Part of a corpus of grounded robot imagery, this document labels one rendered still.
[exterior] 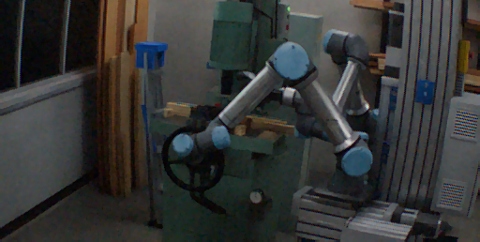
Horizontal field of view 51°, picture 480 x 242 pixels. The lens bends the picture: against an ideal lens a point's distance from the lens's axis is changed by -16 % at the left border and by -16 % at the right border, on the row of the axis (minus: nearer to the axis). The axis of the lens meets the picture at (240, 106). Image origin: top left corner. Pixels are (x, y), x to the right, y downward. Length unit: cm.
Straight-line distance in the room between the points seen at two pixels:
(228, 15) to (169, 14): 271
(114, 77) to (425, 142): 239
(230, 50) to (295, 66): 72
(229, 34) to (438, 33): 99
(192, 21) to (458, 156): 350
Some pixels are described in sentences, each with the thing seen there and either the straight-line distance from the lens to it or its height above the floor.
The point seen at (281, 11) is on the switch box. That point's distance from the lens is 290.
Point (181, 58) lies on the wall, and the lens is 527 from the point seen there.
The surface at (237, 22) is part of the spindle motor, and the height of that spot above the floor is 138.
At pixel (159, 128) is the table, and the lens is 272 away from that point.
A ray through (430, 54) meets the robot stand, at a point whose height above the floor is 138.
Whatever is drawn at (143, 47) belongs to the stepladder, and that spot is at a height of 114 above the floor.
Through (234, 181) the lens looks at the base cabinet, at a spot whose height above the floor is 69.
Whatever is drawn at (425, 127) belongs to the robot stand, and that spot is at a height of 109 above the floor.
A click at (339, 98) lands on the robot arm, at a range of 236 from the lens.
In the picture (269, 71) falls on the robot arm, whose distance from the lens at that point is 211.
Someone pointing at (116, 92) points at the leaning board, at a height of 77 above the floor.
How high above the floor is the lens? 154
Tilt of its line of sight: 12 degrees down
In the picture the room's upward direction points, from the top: 5 degrees clockwise
